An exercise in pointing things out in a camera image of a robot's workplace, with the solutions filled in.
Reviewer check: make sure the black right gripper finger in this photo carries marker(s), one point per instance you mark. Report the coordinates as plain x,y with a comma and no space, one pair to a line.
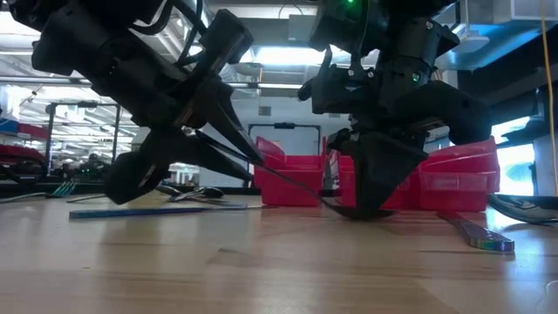
390,165
361,174

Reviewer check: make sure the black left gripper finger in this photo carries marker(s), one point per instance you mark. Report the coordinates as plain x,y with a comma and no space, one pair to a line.
144,170
226,126

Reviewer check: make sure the red plastic storage bin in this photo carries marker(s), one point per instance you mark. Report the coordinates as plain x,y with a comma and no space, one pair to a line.
346,183
462,183
292,183

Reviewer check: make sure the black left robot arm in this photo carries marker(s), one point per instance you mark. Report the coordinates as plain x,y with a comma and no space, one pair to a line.
87,48

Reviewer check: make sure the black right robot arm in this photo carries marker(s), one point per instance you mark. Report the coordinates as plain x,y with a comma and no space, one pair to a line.
410,39

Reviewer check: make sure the iridescent table knife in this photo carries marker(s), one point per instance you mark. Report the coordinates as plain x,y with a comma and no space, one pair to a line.
131,213
484,239
218,203

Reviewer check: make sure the long ceiling light bar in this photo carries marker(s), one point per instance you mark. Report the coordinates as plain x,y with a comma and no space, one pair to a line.
279,85

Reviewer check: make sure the background workbench with equipment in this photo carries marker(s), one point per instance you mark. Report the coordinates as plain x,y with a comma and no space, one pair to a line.
65,172

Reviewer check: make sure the iridescent fork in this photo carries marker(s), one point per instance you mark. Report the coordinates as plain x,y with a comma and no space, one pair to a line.
65,189

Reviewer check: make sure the fluorescent ceiling light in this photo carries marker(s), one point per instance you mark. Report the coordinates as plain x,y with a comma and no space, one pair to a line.
283,56

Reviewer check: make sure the white ceiling unit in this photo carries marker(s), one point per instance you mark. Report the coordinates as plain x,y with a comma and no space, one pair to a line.
471,43

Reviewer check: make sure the bright window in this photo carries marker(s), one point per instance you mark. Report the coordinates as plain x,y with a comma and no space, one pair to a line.
514,170

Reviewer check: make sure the red storage rack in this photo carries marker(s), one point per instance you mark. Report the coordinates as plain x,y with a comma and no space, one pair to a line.
22,131

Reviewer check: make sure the square wall vent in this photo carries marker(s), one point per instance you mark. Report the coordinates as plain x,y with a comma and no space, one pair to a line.
264,111

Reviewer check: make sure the black doorway frame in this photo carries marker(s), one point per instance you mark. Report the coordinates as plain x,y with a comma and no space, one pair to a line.
283,126

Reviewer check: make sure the black background rig frame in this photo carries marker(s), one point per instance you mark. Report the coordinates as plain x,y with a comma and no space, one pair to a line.
83,105

